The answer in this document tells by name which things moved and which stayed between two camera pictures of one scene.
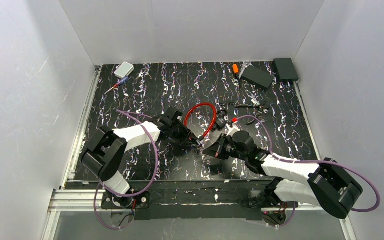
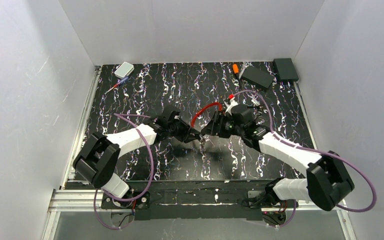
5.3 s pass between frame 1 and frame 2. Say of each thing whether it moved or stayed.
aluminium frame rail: stayed
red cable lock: moved
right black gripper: moved
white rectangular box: stayed
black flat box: stayed
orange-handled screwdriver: stayed
